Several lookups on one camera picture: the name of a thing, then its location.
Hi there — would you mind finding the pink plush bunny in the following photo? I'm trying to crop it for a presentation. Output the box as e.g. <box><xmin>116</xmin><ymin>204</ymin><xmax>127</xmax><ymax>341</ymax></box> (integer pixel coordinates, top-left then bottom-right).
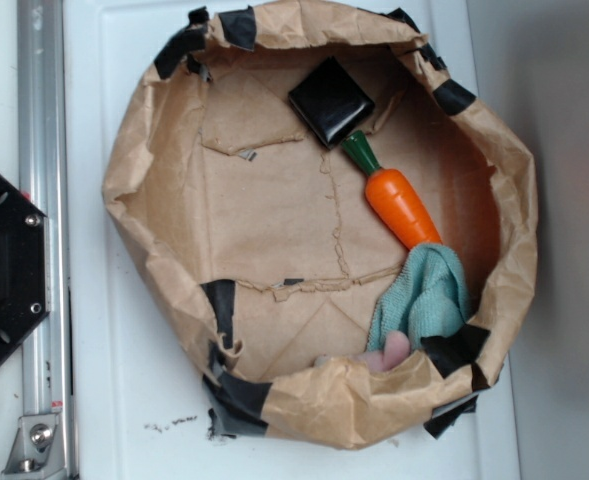
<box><xmin>314</xmin><ymin>331</ymin><xmax>412</xmax><ymax>373</ymax></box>

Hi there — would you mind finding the brown paper bag bin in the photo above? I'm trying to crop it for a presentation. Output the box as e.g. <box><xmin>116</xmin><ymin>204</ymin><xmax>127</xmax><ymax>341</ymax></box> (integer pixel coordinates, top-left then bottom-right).
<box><xmin>103</xmin><ymin>1</ymin><xmax>538</xmax><ymax>449</ymax></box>

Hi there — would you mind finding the teal microfibre cloth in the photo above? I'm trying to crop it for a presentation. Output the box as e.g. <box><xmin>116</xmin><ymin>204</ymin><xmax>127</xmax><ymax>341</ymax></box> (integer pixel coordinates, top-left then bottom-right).
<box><xmin>366</xmin><ymin>243</ymin><xmax>472</xmax><ymax>351</ymax></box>

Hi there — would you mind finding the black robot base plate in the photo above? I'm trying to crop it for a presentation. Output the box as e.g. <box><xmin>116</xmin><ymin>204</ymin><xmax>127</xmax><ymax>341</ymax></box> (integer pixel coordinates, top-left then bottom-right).
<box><xmin>0</xmin><ymin>175</ymin><xmax>48</xmax><ymax>366</ymax></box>

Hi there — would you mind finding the metal corner bracket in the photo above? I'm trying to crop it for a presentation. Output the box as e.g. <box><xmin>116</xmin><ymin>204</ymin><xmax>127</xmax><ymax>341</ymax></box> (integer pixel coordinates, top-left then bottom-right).
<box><xmin>0</xmin><ymin>413</ymin><xmax>68</xmax><ymax>480</ymax></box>

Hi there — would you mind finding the glossy black box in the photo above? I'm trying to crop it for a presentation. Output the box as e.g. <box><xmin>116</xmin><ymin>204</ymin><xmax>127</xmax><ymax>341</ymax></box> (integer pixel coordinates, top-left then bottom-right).
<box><xmin>288</xmin><ymin>57</ymin><xmax>375</xmax><ymax>149</ymax></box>

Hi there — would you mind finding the orange toy carrot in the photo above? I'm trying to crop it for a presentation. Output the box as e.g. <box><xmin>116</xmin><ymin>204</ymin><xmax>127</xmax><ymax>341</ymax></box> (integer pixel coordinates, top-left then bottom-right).
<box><xmin>341</xmin><ymin>130</ymin><xmax>443</xmax><ymax>250</ymax></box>

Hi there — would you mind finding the aluminium extrusion rail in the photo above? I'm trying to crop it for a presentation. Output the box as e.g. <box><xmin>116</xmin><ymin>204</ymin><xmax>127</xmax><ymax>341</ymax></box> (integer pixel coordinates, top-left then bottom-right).
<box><xmin>17</xmin><ymin>1</ymin><xmax>78</xmax><ymax>479</ymax></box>

